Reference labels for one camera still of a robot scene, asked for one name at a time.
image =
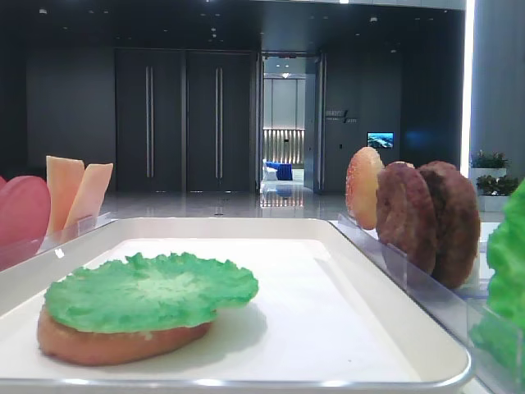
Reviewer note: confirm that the front tomato slice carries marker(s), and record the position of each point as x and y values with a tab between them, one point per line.
25	209

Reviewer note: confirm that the front cheese slice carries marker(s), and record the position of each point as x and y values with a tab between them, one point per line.
91	192

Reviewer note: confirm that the meat patty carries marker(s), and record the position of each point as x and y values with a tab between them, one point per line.
405	214
458	222

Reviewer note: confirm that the clear right acrylic rack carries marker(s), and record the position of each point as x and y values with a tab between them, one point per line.
457	311

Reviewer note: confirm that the clear left acrylic rack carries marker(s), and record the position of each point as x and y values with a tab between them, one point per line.
19	252

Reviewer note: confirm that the right meat patty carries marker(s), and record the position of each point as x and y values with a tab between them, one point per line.
458	222

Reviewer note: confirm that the cheese slice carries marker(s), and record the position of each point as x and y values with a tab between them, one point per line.
64	176
91	192

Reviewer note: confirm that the rear cheese slice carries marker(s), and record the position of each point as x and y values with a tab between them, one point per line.
64	176

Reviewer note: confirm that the green lettuce leaf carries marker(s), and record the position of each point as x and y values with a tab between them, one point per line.
142	294
504	283

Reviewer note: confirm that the white metal tray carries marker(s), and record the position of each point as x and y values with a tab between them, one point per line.
326	319

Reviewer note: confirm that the clear acrylic rack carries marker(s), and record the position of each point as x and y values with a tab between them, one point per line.
19	252
457	311

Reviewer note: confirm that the left meat patty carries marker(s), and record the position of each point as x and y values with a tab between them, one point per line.
405	214

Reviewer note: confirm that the wall screen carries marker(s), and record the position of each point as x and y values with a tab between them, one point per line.
380	140

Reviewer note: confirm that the left top bun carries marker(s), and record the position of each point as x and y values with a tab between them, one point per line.
361	186

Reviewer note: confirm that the bun slice on tray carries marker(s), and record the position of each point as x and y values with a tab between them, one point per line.
66	344

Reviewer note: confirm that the potted plants in planter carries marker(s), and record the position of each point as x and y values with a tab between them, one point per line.
488	173

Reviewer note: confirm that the dark double door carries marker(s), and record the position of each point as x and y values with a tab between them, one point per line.
184	120

